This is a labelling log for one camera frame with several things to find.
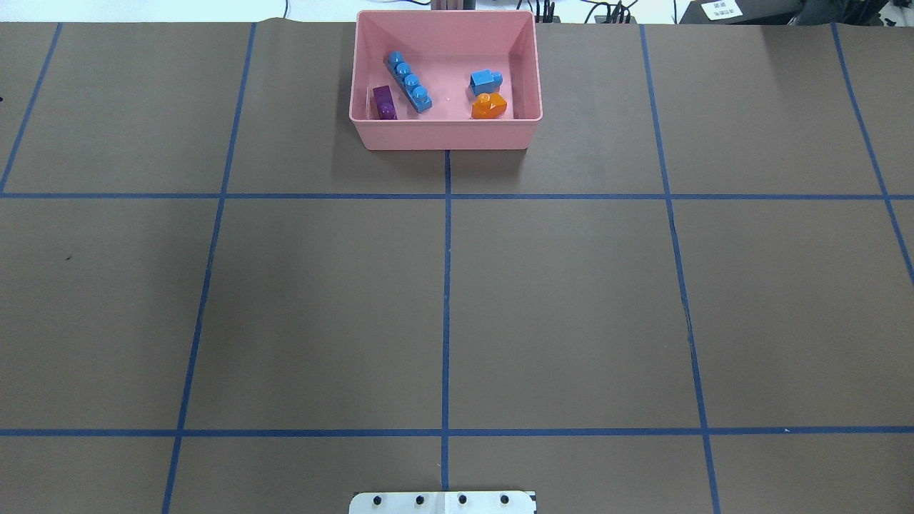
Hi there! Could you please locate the long blue studded block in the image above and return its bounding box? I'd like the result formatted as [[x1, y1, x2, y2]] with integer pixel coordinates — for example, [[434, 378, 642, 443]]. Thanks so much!
[[385, 50, 433, 114]]

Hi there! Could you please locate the small blue block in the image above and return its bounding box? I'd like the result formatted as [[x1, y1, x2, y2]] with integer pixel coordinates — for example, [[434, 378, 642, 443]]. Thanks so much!
[[469, 69, 503, 96]]

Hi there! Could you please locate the black box with label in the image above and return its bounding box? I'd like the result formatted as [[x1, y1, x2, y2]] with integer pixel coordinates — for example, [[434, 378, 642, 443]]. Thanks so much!
[[678, 1, 804, 25]]

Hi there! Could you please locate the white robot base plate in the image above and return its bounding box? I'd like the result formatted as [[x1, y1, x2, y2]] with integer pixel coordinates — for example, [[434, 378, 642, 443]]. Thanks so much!
[[348, 490, 538, 513]]

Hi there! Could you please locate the orange block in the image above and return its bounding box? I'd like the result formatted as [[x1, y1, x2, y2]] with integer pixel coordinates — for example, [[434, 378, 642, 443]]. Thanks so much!
[[471, 92, 508, 120]]

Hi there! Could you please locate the purple block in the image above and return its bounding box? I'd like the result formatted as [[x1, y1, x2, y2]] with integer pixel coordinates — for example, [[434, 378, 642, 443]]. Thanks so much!
[[371, 85, 398, 121]]

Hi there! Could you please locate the pink plastic box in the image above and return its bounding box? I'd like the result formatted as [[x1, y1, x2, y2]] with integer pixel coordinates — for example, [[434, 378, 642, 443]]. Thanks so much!
[[348, 10, 543, 151]]

